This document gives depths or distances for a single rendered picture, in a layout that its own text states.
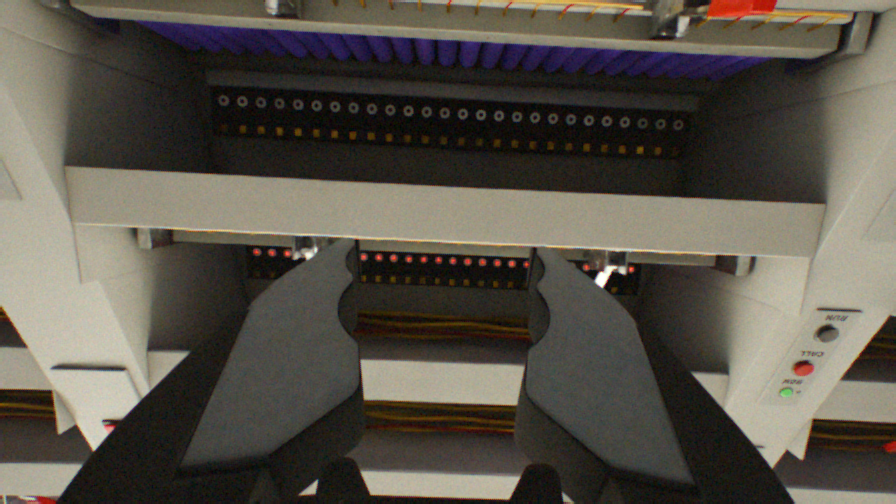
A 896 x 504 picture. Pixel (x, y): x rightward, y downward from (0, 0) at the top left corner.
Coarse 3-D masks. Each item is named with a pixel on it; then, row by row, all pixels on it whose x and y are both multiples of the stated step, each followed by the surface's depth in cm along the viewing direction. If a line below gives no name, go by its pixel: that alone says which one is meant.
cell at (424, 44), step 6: (414, 42) 32; (420, 42) 31; (426, 42) 31; (432, 42) 32; (420, 48) 32; (426, 48) 32; (432, 48) 33; (420, 54) 34; (426, 54) 34; (432, 54) 34; (420, 60) 36; (426, 60) 35; (432, 60) 36
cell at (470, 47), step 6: (462, 42) 31; (468, 42) 30; (474, 42) 30; (480, 42) 31; (462, 48) 32; (468, 48) 32; (474, 48) 32; (462, 54) 34; (468, 54) 33; (474, 54) 33; (462, 60) 35; (468, 60) 34; (474, 60) 35; (468, 66) 36
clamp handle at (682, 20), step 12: (720, 0) 20; (732, 0) 19; (744, 0) 19; (756, 0) 18; (768, 0) 18; (684, 12) 23; (696, 12) 22; (708, 12) 21; (720, 12) 20; (732, 12) 19; (744, 12) 19; (756, 12) 18; (768, 12) 18; (684, 24) 24
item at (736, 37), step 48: (96, 0) 27; (144, 0) 27; (192, 0) 27; (240, 0) 27; (336, 0) 27; (384, 0) 27; (480, 0) 26; (528, 0) 25; (576, 0) 25; (624, 48) 29; (672, 48) 29; (720, 48) 28; (768, 48) 28; (816, 48) 28
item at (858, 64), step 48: (0, 0) 24; (48, 0) 26; (624, 0) 27; (816, 0) 26; (864, 0) 26; (96, 48) 31; (144, 48) 36; (864, 48) 27; (432, 96) 41; (480, 96) 41; (528, 96) 41; (576, 96) 41; (624, 96) 41; (672, 96) 41; (768, 96) 36; (816, 96) 31
